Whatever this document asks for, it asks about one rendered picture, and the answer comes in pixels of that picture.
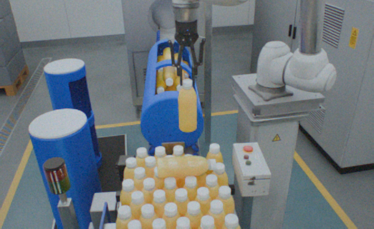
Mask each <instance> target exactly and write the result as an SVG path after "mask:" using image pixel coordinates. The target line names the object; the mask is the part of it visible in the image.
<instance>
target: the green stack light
mask: <svg viewBox="0 0 374 229"><path fill-rule="evenodd" d="M47 184H48V187H49V190H50V192H51V193H52V194H55V195H59V194H64V193H66V192H67V191H68V190H69V189H70V188H71V184H70V180H69V177H68V174H67V176H66V178H65V179H63V180H61V181H59V182H49V181H47Z"/></svg>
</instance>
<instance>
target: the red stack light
mask: <svg viewBox="0 0 374 229"><path fill-rule="evenodd" d="M43 170H44V169H43ZM44 172H45V176H46V179H47V181H49V182H59V181H61V180H63V179H65V178H66V176H67V174H68V173H67V168H66V163H65V164H64V165H63V167H61V168H60V169H58V170H55V171H47V170H44Z"/></svg>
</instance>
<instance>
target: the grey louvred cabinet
mask: <svg viewBox="0 0 374 229"><path fill-rule="evenodd" d="M299 11H300V0H255V6H254V22H253V38H252V39H253V45H252V61H251V69H250V71H251V72H252V73H253V74H257V66H258V59H259V55H260V52H261V50H262V48H263V47H264V46H265V44H266V43H267V42H271V41H281V42H284V44H286V45H288V47H289V48H290V49H291V53H294V52H295V51H296V50H297V49H298V48H299V24H300V16H299ZM321 48H322V49H324V51H325V52H326V54H327V58H328V61H329V63H330V64H332V65H333V66H334V68H335V70H336V79H335V82H334V84H333V86H332V87H331V88H330V89H329V90H327V91H324V92H320V94H322V95H323V96H324V97H325V99H324V101H323V103H320V104H319V106H320V107H321V108H322V109H323V110H320V111H310V112H307V113H308V116H307V117H305V119H304V120H300V121H299V127H298V128H299V129H300V130H301V132H302V133H303V134H304V135H305V136H306V137H307V139H308V140H309V141H310V142H311V143H312V144H313V145H314V146H315V147H316V148H317V149H318V150H319V151H320V153H321V154H322V155H323V156H324V157H325V158H326V159H327V160H328V161H329V162H330V163H331V164H332V166H333V167H334V168H335V169H336V170H337V171H338V172H339V174H346V173H353V172H360V171H364V170H372V169H374V0H326V4H325V10H324V22H323V35H322V47H321Z"/></svg>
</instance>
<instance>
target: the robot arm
mask: <svg viewBox="0 0 374 229"><path fill-rule="evenodd" d="M246 1H247V0H172V7H173V12H174V13H173V17H174V19H175V27H176V34H175V35H174V37H172V38H168V44H169V46H170V57H171V65H172V67H176V68H177V76H180V86H183V68H182V65H181V59H182V55H183V49H184V47H186V46H188V47H190V50H191V55H192V59H193V65H191V76H192V82H193V86H194V85H195V75H197V74H198V70H197V67H198V66H200V65H203V53H204V44H205V41H206V39H205V37H201V36H199V35H198V33H197V19H198V18H199V2H205V3H208V4H213V5H217V6H237V5H240V4H242V3H244V2H246ZM325 4H326V0H300V11H299V16H300V24H299V48H298V49H297V50H296V51H295V52H294V53H291V49H290V48H289V47H288V45H286V44H284V42H281V41H271V42H267V43H266V44H265V46H264V47H263V48H262V50H261V52H260V55H259V59H258V66H257V78H256V82H257V84H256V85H250V86H248V89H249V90H251V91H253V92H255V93H256V94H257V95H259V96H260V97H261V98H262V99H263V100H264V101H269V100H272V99H276V98H281V97H285V96H292V95H293V93H294V92H293V91H291V90H288V89H287V88H286V85H288V86H291V87H293V88H295V89H299V90H303V91H307V92H324V91H327V90H329V89H330V88H331V87H332V86H333V84H334V82H335V79H336V70H335V68H334V66H333V65H332V64H330V63H329V61H328V58H327V54H326V52H325V51H324V49H322V48H321V47H322V35H323V22H324V10H325ZM197 39H198V41H199V42H200V47H199V57H198V62H197V61H196V57H195V51H194V43H195V42H196V41H197ZM174 40H176V41H177V42H178V44H179V45H180V46H179V53H178V60H177V63H176V62H175V60H174V48H173V44H174Z"/></svg>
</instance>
